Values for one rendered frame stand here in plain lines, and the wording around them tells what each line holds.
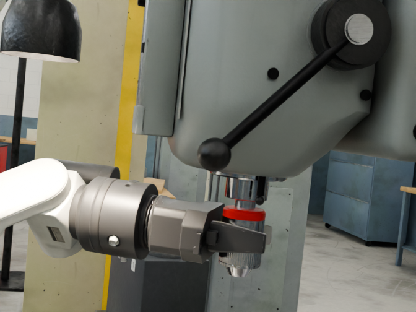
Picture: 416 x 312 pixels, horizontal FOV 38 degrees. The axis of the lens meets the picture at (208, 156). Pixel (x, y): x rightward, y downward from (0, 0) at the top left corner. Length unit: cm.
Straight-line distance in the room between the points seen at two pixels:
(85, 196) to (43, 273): 177
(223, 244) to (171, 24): 24
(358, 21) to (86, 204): 34
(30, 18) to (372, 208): 749
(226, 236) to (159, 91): 17
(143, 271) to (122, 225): 38
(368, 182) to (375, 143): 736
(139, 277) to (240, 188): 45
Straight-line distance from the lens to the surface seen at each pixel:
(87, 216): 68
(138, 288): 106
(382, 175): 794
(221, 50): 57
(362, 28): 57
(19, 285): 482
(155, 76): 62
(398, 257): 707
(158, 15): 63
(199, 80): 57
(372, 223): 797
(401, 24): 61
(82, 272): 244
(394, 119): 60
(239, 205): 66
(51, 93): 236
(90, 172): 74
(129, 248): 67
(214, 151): 51
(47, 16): 56
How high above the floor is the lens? 136
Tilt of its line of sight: 3 degrees down
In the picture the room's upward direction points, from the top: 6 degrees clockwise
